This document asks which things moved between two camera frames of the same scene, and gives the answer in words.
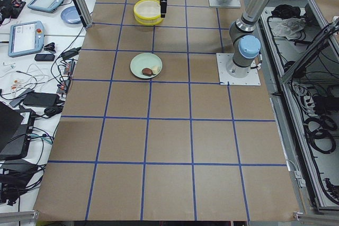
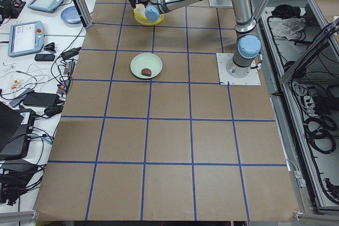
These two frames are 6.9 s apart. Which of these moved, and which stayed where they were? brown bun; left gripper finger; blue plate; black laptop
Moved: left gripper finger
Stayed: blue plate; black laptop; brown bun
